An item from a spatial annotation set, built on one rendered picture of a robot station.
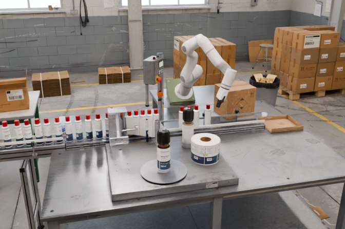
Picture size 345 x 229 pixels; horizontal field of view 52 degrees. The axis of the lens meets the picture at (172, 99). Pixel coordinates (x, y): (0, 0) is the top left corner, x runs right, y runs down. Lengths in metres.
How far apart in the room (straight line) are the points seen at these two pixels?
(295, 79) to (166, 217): 4.02
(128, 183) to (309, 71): 4.73
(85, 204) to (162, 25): 6.43
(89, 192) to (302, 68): 4.76
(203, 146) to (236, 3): 6.66
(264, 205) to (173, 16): 5.80
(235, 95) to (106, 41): 5.28
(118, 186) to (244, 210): 1.31
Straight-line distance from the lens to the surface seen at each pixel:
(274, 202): 3.34
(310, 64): 6.45
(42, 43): 8.11
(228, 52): 6.40
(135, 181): 2.29
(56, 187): 2.42
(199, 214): 3.10
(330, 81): 6.83
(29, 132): 2.84
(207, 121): 2.96
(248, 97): 3.30
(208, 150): 2.40
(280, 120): 3.39
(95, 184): 2.39
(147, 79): 2.76
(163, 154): 2.26
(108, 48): 8.14
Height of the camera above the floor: 2.12
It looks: 20 degrees down
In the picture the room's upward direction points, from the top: straight up
